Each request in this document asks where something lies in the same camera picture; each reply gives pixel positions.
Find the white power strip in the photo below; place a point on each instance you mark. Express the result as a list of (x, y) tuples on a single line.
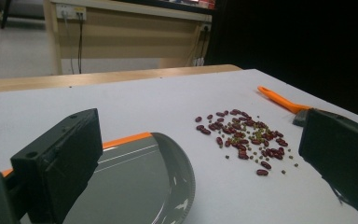
[(71, 11)]

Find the white table cover sheet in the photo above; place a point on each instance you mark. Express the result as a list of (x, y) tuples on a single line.
[(167, 102)]

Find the wooden table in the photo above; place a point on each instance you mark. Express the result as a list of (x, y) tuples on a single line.
[(105, 77)]

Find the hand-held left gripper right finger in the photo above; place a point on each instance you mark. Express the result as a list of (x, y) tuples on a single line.
[(341, 149)]

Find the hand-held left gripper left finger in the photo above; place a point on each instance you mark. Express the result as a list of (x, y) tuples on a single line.
[(65, 155)]

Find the pile of red and green beans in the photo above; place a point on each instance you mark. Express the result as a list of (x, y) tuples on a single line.
[(239, 135)]

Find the grey dustpan with orange edge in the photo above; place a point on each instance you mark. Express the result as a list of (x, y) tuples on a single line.
[(130, 174)]

